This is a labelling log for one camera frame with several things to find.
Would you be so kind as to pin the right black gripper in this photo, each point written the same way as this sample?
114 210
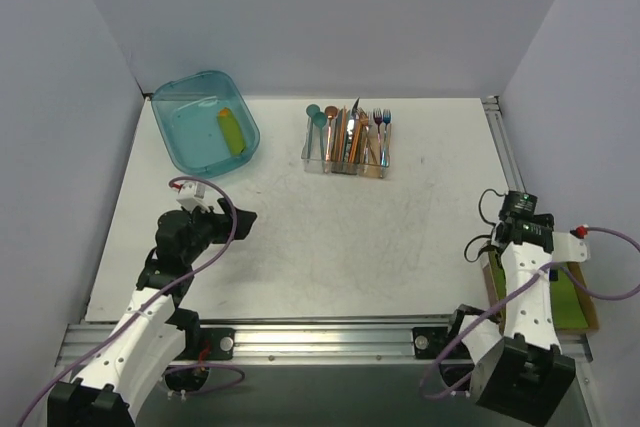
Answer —
503 235

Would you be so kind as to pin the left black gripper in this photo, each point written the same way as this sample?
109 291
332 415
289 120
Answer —
225 224

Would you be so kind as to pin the teal spoon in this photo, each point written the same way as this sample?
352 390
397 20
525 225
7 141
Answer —
319 121
311 110

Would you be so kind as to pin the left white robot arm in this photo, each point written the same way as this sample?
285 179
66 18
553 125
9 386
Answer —
154 330

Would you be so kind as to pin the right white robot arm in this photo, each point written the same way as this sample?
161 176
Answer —
519 368

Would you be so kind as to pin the rolled green napkin bundle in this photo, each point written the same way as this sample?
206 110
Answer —
231 132

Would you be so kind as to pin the green napkin stack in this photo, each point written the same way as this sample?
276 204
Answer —
567 312

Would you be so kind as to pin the cardboard napkin tray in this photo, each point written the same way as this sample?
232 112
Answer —
585 301

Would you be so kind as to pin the clear cutlery organizer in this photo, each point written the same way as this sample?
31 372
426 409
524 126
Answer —
361 160

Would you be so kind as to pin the teal plastic bin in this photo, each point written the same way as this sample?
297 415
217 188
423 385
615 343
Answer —
186 114

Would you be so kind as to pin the teal spoon in organizer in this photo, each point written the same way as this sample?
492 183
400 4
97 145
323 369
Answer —
311 110

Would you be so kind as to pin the copper spoon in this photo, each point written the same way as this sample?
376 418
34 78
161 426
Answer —
331 113

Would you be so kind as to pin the black knife in organizer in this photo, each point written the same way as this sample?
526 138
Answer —
354 122

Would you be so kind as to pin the blue iridescent fork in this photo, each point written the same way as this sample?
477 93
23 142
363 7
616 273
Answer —
387 119

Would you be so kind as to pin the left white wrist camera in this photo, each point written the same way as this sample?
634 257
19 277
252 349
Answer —
191 197

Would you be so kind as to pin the right side aluminium rail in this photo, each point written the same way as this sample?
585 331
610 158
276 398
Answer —
494 117

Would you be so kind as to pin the aluminium frame rail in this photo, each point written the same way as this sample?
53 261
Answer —
384 340

